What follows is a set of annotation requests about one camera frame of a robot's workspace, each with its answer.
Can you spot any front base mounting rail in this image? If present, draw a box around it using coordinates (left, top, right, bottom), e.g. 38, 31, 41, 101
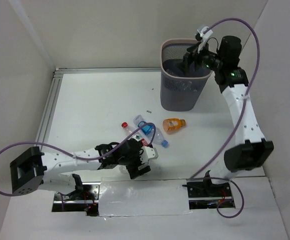
51, 179, 235, 217

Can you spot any wide clear labelled bottle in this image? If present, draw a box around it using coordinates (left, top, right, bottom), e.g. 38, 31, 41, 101
119, 161, 162, 175

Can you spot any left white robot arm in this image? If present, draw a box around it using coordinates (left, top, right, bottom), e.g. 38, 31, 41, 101
10, 138, 158, 200

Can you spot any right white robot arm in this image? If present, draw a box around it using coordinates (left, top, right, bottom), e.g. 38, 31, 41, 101
186, 35, 274, 196

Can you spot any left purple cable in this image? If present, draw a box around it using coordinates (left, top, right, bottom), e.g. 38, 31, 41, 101
0, 122, 157, 213

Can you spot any grey mesh waste bin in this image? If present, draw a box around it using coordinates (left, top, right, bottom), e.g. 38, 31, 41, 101
160, 38, 212, 112

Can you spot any orange juice bottle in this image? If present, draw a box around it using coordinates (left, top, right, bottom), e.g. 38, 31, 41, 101
163, 118, 186, 132

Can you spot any left aluminium rail frame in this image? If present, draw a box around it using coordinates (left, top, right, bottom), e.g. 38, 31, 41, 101
35, 70, 63, 143

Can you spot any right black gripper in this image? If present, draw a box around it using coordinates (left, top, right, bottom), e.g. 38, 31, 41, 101
173, 39, 224, 77

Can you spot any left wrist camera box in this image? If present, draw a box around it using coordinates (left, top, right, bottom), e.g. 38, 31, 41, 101
140, 146, 158, 165

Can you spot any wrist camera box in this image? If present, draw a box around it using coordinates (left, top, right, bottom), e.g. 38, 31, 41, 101
195, 25, 213, 53
140, 146, 158, 165

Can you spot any clear unlabelled plastic bottle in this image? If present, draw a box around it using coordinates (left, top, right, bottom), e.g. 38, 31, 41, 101
168, 80, 198, 92

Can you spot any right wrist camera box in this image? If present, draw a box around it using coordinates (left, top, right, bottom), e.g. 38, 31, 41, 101
195, 25, 213, 53

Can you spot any back aluminium rail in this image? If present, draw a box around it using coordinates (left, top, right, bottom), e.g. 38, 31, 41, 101
54, 67, 161, 75

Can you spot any crushed blue cap bottle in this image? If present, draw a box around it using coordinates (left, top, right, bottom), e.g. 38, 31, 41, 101
133, 115, 169, 148

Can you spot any red label water bottle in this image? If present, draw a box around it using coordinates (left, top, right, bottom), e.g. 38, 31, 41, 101
121, 121, 150, 148

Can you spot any blue label water bottle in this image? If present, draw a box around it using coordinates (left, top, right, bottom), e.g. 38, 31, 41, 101
165, 63, 186, 78

